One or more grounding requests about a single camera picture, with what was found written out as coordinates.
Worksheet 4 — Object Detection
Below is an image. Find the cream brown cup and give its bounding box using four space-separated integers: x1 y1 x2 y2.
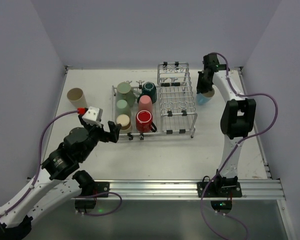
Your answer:
116 114 133 134

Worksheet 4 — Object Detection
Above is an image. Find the light blue mug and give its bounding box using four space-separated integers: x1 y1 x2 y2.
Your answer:
196 88 215 106

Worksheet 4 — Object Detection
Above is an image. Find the tall beige cup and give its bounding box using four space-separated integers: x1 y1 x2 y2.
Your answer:
66 87 88 109

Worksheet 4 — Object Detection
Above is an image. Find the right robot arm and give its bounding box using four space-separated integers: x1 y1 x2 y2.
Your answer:
196 52 257 198

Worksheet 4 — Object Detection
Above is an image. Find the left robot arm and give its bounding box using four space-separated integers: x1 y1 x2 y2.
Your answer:
0 121 121 240

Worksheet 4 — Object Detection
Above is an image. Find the light green cup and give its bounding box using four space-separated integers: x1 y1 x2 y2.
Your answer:
115 99 132 118

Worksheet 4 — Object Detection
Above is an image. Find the red mug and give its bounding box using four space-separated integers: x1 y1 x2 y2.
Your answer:
135 110 158 133

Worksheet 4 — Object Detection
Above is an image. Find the sage green mug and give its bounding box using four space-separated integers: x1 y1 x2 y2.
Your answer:
116 82 141 107

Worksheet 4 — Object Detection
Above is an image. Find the pink cup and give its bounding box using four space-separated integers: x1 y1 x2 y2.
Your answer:
138 95 153 113

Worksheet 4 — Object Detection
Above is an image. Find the dark teal mug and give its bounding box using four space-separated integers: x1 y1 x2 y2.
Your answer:
138 82 157 104

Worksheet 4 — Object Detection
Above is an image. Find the left controller box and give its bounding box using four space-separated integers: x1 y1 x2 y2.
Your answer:
74 199 96 213

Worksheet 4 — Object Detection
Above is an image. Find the controller box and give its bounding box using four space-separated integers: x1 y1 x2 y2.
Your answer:
74 199 96 213
210 200 233 214

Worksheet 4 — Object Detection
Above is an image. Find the right controller box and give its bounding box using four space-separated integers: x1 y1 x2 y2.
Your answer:
210 200 233 214

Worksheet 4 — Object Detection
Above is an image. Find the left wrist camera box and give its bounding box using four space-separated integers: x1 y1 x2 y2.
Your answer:
82 106 103 128

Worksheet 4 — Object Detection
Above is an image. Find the silver wire dish rack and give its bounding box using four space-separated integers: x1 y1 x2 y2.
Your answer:
119 61 198 141

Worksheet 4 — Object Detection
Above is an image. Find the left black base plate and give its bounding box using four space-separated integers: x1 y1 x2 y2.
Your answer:
91 181 110 198

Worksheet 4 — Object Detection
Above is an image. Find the aluminium mounting rail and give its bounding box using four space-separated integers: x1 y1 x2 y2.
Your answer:
27 178 283 201

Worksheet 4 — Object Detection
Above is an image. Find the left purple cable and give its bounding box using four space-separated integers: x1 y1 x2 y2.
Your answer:
0 107 123 223

